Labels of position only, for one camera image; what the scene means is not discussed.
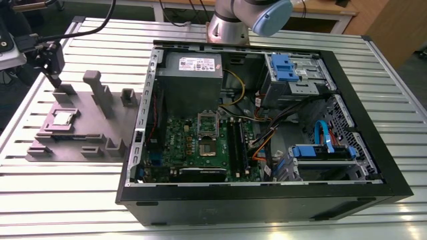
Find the silver disk bay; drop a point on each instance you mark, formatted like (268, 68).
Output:
(334, 165)

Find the blue expansion slot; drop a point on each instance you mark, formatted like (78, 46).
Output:
(155, 158)

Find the CPU socket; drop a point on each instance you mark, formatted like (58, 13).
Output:
(207, 148)

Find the wooden desk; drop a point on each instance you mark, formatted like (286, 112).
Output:
(334, 10)

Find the grey power supply unit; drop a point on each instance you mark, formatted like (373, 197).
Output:
(190, 87)

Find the hard disk in blue carrier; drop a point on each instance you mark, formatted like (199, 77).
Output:
(309, 151)

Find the grey plastic parts rack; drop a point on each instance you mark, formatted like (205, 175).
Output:
(87, 120)

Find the silver drive cage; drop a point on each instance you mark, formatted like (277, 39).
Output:
(301, 91)

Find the wooden cabinet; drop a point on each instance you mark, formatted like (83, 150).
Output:
(394, 25)

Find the green motherboard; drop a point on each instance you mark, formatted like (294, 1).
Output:
(181, 150)

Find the white framed desk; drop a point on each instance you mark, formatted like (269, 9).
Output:
(159, 13)

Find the CPU with silver top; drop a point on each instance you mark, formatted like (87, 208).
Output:
(63, 118)

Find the black PC case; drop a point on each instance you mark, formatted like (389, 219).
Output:
(234, 200)

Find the small blue drive clip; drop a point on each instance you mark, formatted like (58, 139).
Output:
(288, 75)

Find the RAM stick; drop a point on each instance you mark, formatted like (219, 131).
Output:
(71, 137)

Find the black graphics card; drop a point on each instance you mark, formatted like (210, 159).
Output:
(201, 173)

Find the large blue drive clip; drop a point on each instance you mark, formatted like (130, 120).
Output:
(282, 61)

